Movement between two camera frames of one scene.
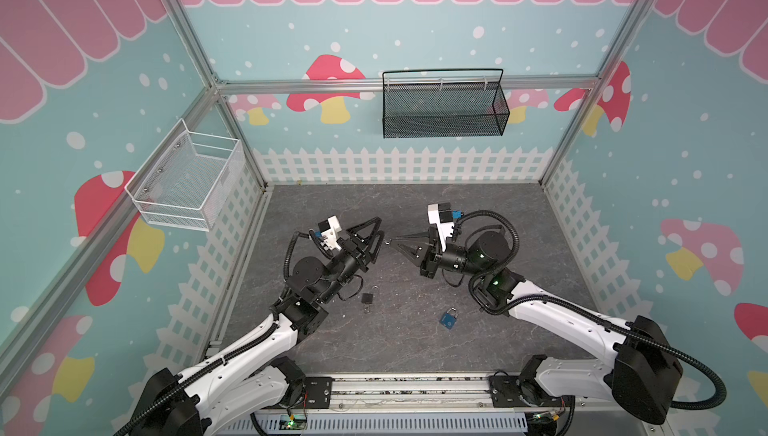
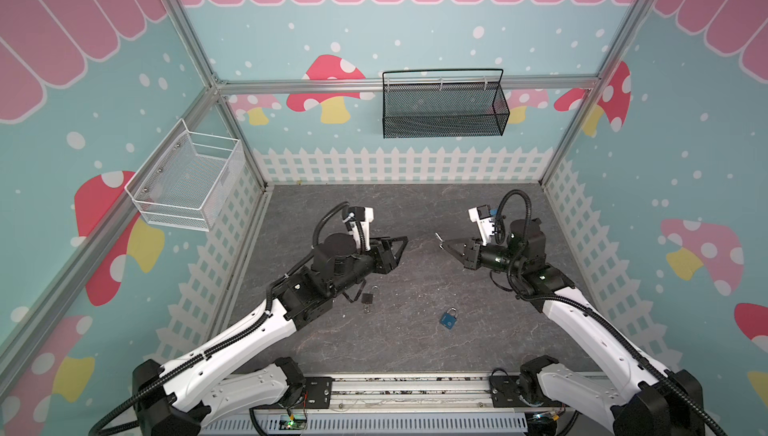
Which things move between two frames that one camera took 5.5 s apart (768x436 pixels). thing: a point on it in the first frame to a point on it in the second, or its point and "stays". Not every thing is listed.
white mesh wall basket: x=184 y=182 stays
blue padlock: x=449 y=318 stays
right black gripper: x=428 y=256 to x=471 y=253
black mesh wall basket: x=444 y=109 stays
